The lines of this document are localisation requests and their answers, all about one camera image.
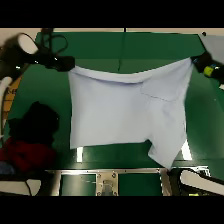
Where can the silver frame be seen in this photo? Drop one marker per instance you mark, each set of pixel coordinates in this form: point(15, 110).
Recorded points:
point(106, 183)

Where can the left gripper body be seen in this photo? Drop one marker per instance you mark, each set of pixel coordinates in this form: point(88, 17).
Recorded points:
point(63, 63)

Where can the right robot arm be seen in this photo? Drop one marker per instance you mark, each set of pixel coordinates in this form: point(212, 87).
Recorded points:
point(213, 181)

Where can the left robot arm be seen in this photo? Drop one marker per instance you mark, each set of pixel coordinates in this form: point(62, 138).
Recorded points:
point(26, 44)

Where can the pale blue shirt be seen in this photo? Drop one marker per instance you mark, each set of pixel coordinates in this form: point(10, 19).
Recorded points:
point(120, 110)

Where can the red garment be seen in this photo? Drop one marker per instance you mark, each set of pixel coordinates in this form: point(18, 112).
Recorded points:
point(28, 156)

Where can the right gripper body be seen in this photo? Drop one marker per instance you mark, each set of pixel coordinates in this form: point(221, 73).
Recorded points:
point(206, 66)

